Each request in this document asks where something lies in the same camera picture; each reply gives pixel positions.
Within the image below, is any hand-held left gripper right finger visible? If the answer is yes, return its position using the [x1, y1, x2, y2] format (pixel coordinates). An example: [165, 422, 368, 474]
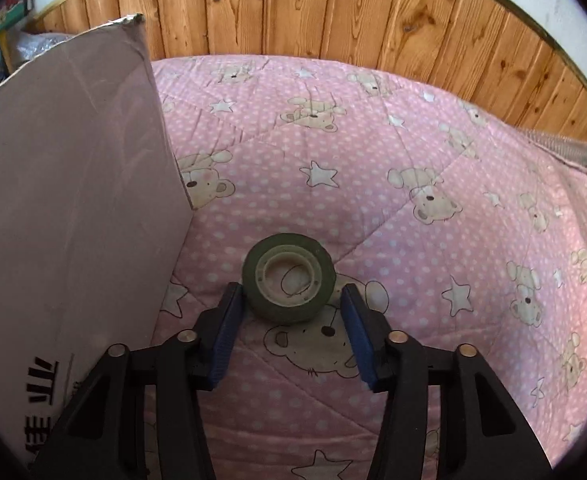
[340, 284, 554, 480]

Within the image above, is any white cardboard box yellow tape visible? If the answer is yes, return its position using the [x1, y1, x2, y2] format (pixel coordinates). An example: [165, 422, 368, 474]
[0, 12, 195, 480]

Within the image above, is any clear plastic bag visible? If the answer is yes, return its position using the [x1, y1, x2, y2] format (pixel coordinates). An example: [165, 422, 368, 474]
[523, 127, 587, 203]

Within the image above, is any clear bubble wrap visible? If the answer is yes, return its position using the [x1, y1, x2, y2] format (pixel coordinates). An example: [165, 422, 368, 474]
[11, 30, 77, 69]

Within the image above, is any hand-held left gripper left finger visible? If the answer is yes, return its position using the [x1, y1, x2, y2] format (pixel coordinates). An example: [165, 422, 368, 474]
[31, 282, 247, 480]

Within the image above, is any green tape roll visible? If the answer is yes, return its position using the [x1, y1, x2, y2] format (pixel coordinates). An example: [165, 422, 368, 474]
[242, 233, 335, 324]

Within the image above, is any pink bear printed blanket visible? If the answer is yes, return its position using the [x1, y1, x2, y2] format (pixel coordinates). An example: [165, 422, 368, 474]
[144, 55, 587, 480]

